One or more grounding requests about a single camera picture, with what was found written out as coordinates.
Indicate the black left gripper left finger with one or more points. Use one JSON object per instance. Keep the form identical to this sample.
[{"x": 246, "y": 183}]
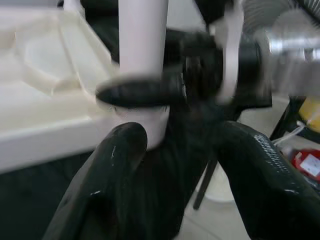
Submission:
[{"x": 100, "y": 190}]

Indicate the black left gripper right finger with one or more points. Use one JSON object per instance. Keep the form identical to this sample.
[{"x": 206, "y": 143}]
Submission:
[{"x": 270, "y": 190}]

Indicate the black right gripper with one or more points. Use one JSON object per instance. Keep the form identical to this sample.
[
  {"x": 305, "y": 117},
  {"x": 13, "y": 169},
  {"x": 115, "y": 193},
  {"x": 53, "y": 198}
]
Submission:
[{"x": 200, "y": 62}]

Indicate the white plastic table leg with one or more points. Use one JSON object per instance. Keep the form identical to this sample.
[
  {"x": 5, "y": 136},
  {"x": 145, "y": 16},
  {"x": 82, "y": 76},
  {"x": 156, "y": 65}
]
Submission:
[{"x": 142, "y": 37}]

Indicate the white plastic table top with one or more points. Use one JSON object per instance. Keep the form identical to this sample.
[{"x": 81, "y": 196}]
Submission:
[{"x": 37, "y": 100}]

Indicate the red white package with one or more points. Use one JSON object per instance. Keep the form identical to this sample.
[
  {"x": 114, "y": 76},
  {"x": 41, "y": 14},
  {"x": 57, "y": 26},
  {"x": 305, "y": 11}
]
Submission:
[{"x": 307, "y": 162}]

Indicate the black metal table leg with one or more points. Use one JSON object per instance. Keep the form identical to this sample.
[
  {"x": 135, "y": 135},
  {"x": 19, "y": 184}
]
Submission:
[{"x": 206, "y": 182}]

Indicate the black table cloth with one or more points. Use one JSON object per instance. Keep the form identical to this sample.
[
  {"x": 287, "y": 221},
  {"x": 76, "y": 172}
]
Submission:
[{"x": 162, "y": 175}]

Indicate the yellow plastic bag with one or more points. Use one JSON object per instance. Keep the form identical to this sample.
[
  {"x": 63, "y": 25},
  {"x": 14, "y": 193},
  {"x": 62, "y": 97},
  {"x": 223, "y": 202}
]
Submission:
[{"x": 311, "y": 115}]

